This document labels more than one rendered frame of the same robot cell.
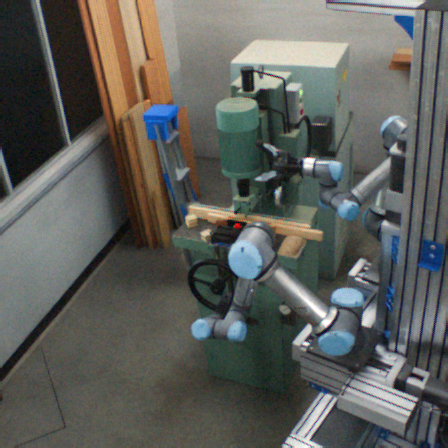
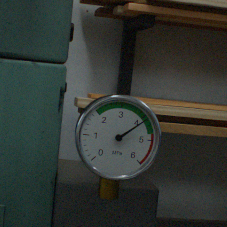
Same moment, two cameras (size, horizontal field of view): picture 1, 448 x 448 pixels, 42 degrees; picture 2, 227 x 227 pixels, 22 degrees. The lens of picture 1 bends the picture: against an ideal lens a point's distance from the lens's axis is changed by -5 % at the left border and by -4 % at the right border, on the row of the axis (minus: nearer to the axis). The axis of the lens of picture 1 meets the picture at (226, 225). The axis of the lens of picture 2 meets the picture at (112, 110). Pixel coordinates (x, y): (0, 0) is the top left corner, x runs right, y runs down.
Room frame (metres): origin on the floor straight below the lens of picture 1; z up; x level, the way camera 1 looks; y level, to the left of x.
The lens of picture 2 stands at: (1.68, 0.02, 0.70)
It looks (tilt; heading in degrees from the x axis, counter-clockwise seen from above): 3 degrees down; 327
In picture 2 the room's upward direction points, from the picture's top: 6 degrees clockwise
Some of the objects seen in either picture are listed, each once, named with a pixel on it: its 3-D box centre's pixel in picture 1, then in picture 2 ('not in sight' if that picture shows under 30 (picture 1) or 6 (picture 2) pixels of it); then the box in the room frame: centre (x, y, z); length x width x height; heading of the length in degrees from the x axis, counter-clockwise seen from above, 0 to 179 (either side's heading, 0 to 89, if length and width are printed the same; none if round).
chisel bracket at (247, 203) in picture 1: (246, 201); not in sight; (2.37, -0.10, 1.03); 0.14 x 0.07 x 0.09; 153
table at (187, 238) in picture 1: (238, 245); not in sight; (2.26, -0.04, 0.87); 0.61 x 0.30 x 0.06; 63
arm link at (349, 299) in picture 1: (346, 308); not in sight; (1.62, -0.40, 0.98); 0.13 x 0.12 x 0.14; 157
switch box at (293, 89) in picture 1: (294, 102); not in sight; (2.57, -0.36, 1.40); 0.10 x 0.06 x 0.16; 153
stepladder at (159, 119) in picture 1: (181, 197); not in sight; (3.25, 0.26, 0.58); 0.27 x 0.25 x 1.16; 69
